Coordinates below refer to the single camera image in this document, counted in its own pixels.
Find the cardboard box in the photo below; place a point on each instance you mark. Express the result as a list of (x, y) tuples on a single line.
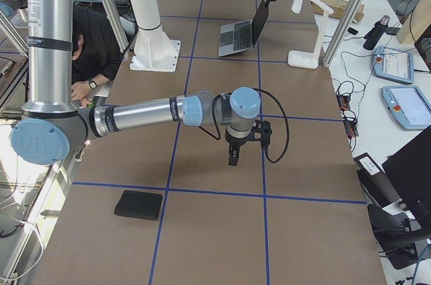
[(339, 7)]

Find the white camera mast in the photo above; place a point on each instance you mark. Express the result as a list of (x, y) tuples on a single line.
[(153, 50)]

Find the aluminium frame post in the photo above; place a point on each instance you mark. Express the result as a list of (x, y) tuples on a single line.
[(340, 31)]

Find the person in black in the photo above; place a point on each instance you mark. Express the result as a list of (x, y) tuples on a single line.
[(96, 55)]

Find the black mouse pad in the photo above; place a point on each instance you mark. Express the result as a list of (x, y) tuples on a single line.
[(136, 204)]

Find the small black square device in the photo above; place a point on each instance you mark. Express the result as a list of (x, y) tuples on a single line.
[(352, 31)]

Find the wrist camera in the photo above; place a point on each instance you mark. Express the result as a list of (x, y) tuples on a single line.
[(261, 132)]

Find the black device box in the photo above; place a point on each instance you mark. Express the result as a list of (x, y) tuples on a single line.
[(376, 182)]

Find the upper blue teach pendant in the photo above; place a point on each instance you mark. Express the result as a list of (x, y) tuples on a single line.
[(392, 64)]

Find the lower blue teach pendant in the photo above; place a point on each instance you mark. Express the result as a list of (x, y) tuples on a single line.
[(408, 105)]

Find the black bottle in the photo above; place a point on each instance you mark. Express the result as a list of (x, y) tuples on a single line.
[(375, 34)]

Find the black monitor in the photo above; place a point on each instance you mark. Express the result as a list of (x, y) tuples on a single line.
[(409, 171)]

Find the power strip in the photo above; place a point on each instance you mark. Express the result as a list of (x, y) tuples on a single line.
[(349, 117)]

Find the blue teach pendant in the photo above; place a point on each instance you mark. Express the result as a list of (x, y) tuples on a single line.
[(392, 64), (408, 105)]

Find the grey laptop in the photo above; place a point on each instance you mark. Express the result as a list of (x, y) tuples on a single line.
[(241, 36)]

